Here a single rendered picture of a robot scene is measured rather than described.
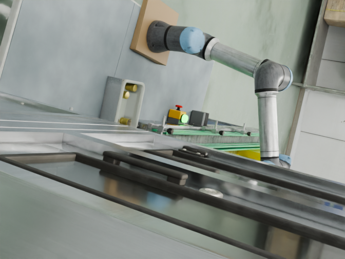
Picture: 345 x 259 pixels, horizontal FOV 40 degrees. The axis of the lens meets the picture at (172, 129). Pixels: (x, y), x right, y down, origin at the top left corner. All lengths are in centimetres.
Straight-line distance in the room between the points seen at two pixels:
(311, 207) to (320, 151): 733
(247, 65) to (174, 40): 35
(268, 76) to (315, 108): 608
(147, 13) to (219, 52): 38
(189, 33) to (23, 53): 77
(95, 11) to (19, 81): 46
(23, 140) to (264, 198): 40
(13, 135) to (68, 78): 112
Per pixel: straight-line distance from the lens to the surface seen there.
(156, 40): 223
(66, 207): 47
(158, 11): 231
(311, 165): 806
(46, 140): 88
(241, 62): 218
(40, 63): 180
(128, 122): 222
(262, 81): 198
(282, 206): 71
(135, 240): 42
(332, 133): 799
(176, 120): 259
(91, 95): 205
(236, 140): 329
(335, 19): 753
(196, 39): 218
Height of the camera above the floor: 201
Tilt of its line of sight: 28 degrees down
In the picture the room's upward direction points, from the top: 105 degrees clockwise
